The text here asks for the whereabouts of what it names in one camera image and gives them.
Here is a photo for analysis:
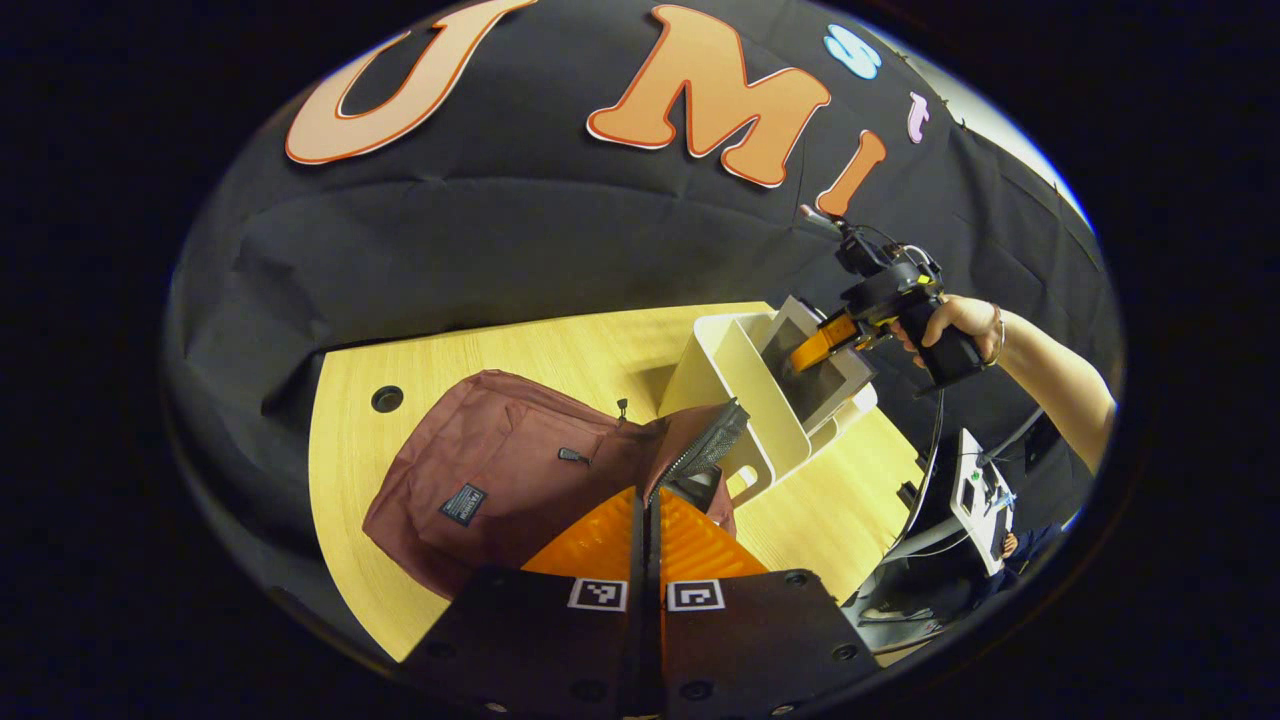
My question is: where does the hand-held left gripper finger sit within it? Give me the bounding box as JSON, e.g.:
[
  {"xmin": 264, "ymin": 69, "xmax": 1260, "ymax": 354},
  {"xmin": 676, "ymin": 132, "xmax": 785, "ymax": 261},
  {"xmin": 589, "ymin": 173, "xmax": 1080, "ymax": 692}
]
[
  {"xmin": 649, "ymin": 486, "xmax": 883, "ymax": 719},
  {"xmin": 403, "ymin": 486, "xmax": 643, "ymax": 719}
]

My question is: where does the white plastic bookshelf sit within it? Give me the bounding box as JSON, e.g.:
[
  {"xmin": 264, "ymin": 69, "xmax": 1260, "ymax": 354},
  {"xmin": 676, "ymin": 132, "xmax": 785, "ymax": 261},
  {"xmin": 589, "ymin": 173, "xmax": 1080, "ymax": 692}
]
[{"xmin": 657, "ymin": 311, "xmax": 881, "ymax": 509}]

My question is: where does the maroon fabric schoolbag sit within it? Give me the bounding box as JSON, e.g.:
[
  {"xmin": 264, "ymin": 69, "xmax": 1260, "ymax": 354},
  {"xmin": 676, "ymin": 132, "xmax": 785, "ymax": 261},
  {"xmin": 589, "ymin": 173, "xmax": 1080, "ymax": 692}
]
[{"xmin": 361, "ymin": 369, "xmax": 753, "ymax": 601}]

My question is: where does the white electronic device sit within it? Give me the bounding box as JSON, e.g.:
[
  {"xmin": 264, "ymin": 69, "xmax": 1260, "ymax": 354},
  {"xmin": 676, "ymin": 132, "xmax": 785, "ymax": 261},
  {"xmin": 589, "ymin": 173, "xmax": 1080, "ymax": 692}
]
[{"xmin": 946, "ymin": 427, "xmax": 1017, "ymax": 577}]

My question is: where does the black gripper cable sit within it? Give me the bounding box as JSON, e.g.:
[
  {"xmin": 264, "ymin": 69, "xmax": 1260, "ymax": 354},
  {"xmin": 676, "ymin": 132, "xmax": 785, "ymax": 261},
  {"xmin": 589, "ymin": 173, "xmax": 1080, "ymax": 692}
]
[{"xmin": 883, "ymin": 388, "xmax": 947, "ymax": 563}]

